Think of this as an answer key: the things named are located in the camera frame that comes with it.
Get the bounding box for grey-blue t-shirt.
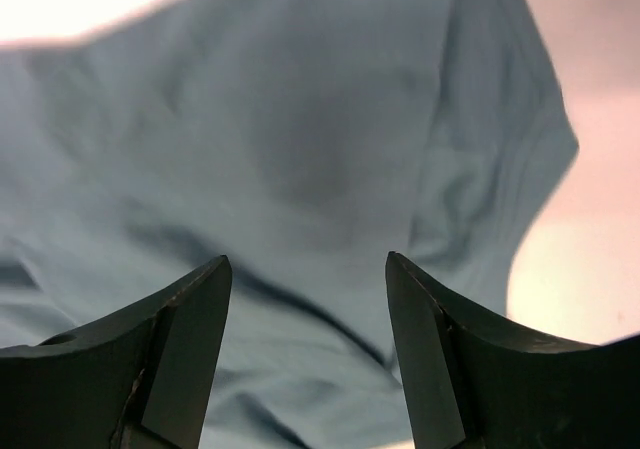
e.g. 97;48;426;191
1;0;577;448

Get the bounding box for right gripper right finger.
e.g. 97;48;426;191
385;252;639;449

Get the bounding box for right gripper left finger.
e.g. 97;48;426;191
1;256;232;448

